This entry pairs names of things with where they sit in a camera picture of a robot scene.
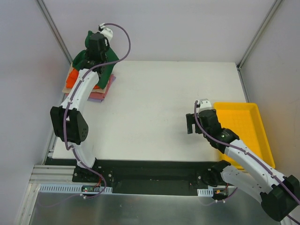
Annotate left white cable duct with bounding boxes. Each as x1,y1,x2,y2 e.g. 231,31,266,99
39,184,113,195

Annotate folded orange t shirt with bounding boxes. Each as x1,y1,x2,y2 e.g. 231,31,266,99
66,68,79,89

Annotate purple cable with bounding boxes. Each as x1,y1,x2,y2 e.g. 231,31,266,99
194,100,300,225
63,22,131,200

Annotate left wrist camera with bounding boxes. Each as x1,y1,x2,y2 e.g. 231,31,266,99
85,28,113,62

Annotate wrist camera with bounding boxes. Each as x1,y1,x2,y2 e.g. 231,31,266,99
85,28,113,62
195,98,222,136

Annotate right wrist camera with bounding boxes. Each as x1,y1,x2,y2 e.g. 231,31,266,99
195,98,222,136

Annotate folded lavender t shirt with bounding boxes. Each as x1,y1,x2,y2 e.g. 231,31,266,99
88,75,116,102

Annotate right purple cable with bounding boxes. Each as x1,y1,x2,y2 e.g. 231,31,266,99
194,100,300,225

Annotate aluminium frame post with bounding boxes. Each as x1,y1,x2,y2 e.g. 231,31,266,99
237,0,284,71
36,0,73,64

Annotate aluminium front rail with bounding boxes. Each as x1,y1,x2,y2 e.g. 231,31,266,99
30,145,78,184

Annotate right aluminium frame post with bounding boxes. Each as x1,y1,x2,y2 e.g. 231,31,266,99
237,0,284,71

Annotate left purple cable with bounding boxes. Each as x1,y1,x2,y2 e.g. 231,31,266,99
63,22,131,200

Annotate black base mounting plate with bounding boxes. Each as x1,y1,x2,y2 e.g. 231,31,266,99
72,159,225,196

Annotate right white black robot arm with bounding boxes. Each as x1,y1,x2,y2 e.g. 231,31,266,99
186,110,300,222

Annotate white cable duct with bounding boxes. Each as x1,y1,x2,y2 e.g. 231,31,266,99
197,188,214,197
39,184,113,195

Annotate dark green t shirt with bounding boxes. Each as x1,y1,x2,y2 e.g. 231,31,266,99
72,30,120,89

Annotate left aluminium frame post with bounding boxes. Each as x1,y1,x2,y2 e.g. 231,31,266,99
36,0,73,64

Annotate folded pink t shirt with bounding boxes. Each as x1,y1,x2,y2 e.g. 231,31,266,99
62,72,116,101

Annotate folded beige t shirt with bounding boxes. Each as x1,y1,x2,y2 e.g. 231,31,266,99
62,64,100,93

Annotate right white cable duct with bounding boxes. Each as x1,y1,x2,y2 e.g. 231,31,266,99
197,188,214,197

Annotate yellow plastic tray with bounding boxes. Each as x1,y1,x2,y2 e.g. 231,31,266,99
214,102,275,168

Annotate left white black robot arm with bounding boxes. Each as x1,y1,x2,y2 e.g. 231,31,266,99
50,63,108,182

